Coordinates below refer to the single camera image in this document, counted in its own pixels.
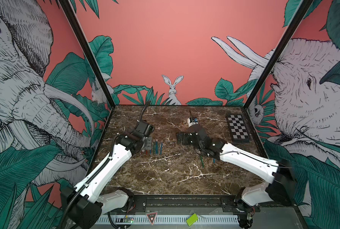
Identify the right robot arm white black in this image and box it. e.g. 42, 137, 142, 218
176, 117, 297, 212

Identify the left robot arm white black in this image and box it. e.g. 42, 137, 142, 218
58, 115, 154, 229

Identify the black white checkerboard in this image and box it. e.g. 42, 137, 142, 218
226, 114, 250, 143

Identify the triangular warning sticker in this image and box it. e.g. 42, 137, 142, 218
146, 212, 158, 225

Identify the small circuit board green led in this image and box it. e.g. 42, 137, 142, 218
120, 216, 135, 224

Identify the green sticky note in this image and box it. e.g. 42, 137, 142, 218
186, 213, 199, 227

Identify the black front mounting rail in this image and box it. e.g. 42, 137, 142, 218
129, 191, 298, 215

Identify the white slotted cable duct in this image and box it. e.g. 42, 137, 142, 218
111, 215, 239, 225

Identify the left black frame post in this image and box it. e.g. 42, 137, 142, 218
58, 0, 116, 110

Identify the black frame post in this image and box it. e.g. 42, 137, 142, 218
243, 0, 313, 109
58, 0, 116, 110

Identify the right black frame post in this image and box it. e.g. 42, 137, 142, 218
243, 0, 313, 109

